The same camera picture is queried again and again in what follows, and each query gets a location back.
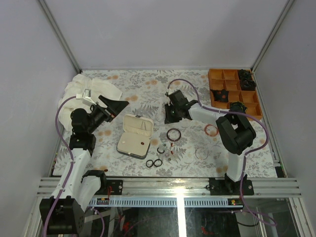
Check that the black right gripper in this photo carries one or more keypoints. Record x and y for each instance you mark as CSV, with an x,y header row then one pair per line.
x,y
169,119

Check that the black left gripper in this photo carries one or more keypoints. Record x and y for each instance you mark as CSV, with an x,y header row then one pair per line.
x,y
114,107

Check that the orange bangle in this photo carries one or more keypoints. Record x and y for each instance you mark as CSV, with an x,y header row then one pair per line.
x,y
211,130

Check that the cream navy jewelry box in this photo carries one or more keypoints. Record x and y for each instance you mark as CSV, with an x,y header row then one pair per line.
x,y
136,129

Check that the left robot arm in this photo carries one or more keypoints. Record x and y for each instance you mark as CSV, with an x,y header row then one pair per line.
x,y
63,212

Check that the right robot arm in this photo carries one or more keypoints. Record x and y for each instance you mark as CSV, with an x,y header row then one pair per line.
x,y
235,130

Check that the twisted silver bangle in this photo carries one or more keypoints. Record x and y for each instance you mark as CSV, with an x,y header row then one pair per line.
x,y
160,117

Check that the floral patterned tablecloth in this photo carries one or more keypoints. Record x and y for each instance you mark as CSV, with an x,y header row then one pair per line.
x,y
145,92

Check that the dark purple bangle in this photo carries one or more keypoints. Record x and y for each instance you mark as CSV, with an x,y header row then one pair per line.
x,y
173,135

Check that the white crumpled cloth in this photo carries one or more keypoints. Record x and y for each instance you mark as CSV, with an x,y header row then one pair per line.
x,y
77,86

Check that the silver hoop bangle right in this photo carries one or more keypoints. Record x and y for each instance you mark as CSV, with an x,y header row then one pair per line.
x,y
201,153

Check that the wooden compartment tray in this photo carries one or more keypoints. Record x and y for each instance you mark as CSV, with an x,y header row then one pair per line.
x,y
228,80

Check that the dark flower with blue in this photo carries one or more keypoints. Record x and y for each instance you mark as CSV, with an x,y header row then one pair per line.
x,y
237,108

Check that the dark fabric flower in tray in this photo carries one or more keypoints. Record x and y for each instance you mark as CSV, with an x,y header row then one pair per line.
x,y
246,81

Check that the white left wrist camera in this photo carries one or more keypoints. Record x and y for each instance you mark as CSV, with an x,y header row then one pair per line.
x,y
86,97

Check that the aluminium mounting rail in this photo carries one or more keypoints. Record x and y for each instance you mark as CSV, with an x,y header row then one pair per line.
x,y
165,191

